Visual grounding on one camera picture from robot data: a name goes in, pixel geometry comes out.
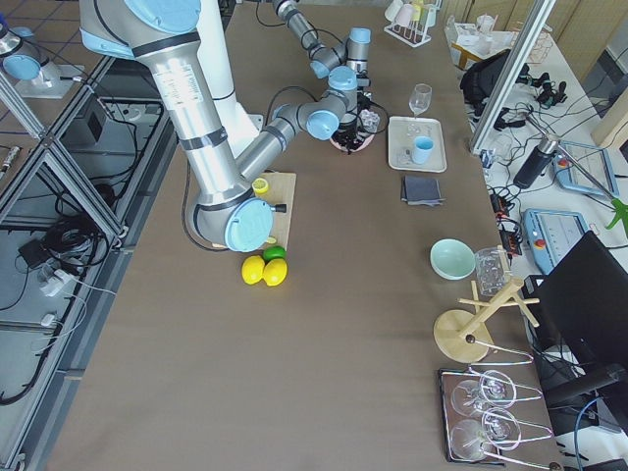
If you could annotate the green bowl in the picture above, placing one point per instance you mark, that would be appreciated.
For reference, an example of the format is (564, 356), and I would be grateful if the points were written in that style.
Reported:
(452, 259)

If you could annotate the black backpack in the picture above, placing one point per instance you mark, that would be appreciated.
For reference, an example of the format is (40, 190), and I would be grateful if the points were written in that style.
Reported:
(480, 79)

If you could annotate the dark metal glass tray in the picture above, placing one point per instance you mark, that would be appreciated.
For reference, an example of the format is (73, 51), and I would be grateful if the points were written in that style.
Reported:
(447, 380)

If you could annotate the black thermos bottle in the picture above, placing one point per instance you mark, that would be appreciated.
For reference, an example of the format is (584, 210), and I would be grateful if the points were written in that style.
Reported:
(536, 162)

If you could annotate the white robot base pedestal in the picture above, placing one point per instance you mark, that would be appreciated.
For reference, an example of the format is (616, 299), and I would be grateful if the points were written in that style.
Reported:
(241, 126)

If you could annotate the green lime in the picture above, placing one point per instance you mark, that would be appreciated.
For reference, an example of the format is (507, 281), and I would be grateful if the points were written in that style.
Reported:
(274, 252)

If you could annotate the wooden cup tree stand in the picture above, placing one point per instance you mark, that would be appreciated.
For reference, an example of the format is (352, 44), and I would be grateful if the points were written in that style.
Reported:
(463, 336)

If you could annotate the black office chair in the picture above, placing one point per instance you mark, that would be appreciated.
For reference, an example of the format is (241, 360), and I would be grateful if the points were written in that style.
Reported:
(581, 353)

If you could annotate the upturned wine glass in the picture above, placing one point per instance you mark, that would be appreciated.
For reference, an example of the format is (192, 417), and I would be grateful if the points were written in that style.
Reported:
(483, 392)
(492, 436)

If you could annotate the aluminium frame post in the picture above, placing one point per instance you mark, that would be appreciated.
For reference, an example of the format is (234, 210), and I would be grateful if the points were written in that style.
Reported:
(518, 55)

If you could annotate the grey folded cloth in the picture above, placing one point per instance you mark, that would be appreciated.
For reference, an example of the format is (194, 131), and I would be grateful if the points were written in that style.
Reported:
(420, 191)

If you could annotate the pink plastic cup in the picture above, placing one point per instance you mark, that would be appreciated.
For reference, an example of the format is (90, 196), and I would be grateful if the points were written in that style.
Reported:
(403, 17)

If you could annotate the cream serving tray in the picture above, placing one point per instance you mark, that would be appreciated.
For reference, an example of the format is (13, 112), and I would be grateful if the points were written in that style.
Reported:
(401, 133)

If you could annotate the white plastic cup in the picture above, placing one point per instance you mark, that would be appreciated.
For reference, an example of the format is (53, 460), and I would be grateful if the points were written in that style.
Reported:
(393, 9)

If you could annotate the white wire cup rack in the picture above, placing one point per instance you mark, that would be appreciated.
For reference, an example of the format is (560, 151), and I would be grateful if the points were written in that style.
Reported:
(413, 36)

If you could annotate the clear ice cubes pile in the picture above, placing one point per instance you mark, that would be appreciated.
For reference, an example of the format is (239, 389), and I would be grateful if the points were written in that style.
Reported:
(370, 120)

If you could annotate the upturned wine glass lower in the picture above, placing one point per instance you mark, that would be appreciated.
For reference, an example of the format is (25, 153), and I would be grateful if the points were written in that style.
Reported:
(492, 436)

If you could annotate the pink bowl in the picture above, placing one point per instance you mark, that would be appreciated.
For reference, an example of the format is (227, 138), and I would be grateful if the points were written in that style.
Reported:
(350, 141)

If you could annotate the steel muddler black tip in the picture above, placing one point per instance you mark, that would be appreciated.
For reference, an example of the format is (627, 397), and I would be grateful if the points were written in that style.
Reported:
(279, 208)

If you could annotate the blue teach pendant near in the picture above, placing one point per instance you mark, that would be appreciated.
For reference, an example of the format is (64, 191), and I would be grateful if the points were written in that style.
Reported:
(551, 235)

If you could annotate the half lemon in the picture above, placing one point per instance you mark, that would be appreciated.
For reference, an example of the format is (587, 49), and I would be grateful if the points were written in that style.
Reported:
(260, 186)

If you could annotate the mint green cup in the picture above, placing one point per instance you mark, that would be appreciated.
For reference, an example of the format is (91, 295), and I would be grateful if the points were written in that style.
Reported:
(429, 16)

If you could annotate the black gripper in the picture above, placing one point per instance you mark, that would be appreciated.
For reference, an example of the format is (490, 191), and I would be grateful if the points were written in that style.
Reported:
(346, 133)
(363, 101)

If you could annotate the yellow green cup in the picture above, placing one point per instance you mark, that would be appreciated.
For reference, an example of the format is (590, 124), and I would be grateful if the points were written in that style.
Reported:
(417, 10)

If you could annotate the blue teach pendant far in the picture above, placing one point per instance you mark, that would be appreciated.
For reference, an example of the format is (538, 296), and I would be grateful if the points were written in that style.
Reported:
(593, 159)

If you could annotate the upturned wine glass upper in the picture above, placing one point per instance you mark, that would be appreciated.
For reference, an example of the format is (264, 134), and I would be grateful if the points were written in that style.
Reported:
(483, 392)

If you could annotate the yellow lemon upper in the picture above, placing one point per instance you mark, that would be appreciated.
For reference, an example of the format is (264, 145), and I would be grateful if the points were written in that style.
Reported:
(252, 269)

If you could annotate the blue cup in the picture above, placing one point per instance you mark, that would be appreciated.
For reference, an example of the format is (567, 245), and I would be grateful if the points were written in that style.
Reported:
(422, 149)

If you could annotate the yellow lemon lower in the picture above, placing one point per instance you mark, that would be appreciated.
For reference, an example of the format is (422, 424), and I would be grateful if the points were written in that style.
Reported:
(275, 272)

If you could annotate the bamboo cutting board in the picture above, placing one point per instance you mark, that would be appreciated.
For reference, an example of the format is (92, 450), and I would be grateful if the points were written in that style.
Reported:
(262, 220)

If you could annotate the steel ice scoop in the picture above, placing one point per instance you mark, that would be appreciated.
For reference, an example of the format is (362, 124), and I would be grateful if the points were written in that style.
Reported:
(369, 120)

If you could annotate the clear wine glass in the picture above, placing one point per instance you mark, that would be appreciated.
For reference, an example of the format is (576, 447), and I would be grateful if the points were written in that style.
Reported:
(420, 99)

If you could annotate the clear glass jar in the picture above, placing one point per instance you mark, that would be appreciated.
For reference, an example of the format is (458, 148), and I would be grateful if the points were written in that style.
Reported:
(492, 270)

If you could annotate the yellow lemon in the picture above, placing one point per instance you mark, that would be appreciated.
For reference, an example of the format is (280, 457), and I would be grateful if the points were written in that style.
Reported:
(275, 272)
(252, 269)

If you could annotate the blue teach pendant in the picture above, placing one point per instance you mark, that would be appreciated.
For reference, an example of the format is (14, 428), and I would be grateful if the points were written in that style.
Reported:
(551, 235)
(593, 159)

